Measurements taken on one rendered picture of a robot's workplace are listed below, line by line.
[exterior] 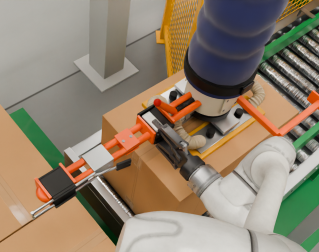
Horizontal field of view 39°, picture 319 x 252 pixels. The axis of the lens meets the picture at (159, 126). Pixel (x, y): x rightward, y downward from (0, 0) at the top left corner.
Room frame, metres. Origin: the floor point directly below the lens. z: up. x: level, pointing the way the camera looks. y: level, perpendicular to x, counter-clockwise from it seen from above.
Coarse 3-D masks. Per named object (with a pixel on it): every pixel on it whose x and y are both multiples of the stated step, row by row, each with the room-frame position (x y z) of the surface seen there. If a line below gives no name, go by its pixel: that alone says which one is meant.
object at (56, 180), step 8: (56, 168) 0.56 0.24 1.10; (64, 168) 0.57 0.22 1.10; (48, 176) 0.53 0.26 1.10; (56, 176) 0.54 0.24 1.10; (64, 176) 0.54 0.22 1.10; (40, 184) 0.50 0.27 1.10; (48, 184) 0.51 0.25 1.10; (56, 184) 0.52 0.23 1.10; (64, 184) 0.52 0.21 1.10; (48, 192) 0.49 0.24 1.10; (56, 192) 0.49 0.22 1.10
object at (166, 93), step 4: (172, 84) 1.06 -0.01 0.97; (168, 88) 1.04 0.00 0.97; (172, 88) 1.04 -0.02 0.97; (160, 92) 1.01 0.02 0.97; (164, 92) 1.01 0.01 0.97; (168, 92) 1.02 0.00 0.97; (172, 92) 1.00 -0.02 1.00; (176, 92) 1.01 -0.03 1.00; (152, 96) 0.99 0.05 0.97; (164, 96) 1.00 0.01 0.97; (168, 96) 1.00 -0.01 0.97; (172, 96) 0.99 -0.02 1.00; (176, 96) 0.99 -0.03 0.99; (168, 100) 0.98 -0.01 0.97; (172, 100) 0.99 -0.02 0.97; (144, 104) 0.95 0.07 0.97; (144, 108) 0.94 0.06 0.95
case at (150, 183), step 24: (144, 96) 0.99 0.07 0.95; (264, 96) 1.13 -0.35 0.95; (120, 120) 0.87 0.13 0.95; (192, 120) 0.94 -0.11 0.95; (288, 120) 1.05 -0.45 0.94; (144, 144) 0.80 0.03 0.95; (240, 144) 0.89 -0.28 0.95; (144, 168) 0.73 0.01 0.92; (168, 168) 0.73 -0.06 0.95; (216, 168) 0.77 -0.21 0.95; (120, 192) 0.79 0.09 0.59; (144, 192) 0.71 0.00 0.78; (168, 192) 0.66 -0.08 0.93; (192, 192) 0.67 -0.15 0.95
